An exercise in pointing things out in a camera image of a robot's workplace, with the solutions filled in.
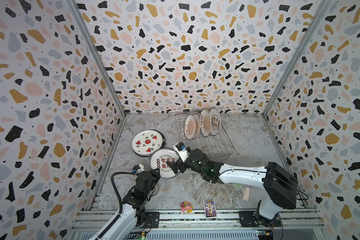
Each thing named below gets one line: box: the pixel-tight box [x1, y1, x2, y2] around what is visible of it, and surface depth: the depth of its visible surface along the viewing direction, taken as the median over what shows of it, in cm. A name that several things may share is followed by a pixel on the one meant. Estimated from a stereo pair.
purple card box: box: [202, 198, 218, 219], surface depth 78 cm
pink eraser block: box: [242, 187, 250, 201], surface depth 81 cm
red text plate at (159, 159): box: [149, 148, 180, 179], surface depth 92 cm
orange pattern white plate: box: [200, 108, 212, 138], surface depth 108 cm
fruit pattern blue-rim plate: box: [131, 129, 166, 157], surface depth 102 cm
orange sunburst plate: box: [184, 113, 197, 141], surface depth 105 cm
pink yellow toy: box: [180, 201, 194, 213], surface depth 77 cm
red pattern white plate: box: [209, 107, 221, 136], surface depth 106 cm
